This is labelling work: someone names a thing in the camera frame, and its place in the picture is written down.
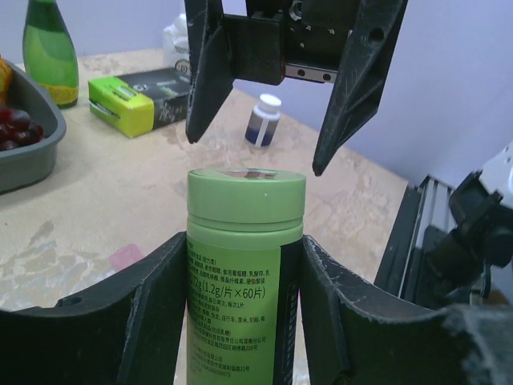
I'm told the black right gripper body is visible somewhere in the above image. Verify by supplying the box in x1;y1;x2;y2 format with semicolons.
221;0;360;85

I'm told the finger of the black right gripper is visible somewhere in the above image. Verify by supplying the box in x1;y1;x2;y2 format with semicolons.
312;1;407;176
184;0;234;144

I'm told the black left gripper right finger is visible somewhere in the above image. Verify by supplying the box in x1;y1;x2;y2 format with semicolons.
301;236;512;384

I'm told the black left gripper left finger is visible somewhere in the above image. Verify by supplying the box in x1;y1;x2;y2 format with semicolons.
1;233;187;384

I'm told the pink weekly pill organizer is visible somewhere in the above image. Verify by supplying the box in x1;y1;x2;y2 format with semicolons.
108;244;144;271

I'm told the green pill bottle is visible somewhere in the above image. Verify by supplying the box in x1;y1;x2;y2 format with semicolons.
187;168;306;384

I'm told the white cap pill bottle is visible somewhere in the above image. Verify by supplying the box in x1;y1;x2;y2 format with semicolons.
244;93;281;148

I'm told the black green razor box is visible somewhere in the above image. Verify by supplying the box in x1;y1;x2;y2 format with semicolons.
88;68;190;138

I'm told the green glass bottle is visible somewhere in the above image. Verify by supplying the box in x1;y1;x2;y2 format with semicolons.
22;1;79;109

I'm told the grey fruit tray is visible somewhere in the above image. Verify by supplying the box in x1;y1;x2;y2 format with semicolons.
1;61;67;193

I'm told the dark red grape bunch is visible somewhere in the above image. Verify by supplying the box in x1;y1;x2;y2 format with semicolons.
1;104;46;152

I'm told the black mounting base plate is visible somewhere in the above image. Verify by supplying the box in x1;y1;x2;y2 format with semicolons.
374;176;455;302

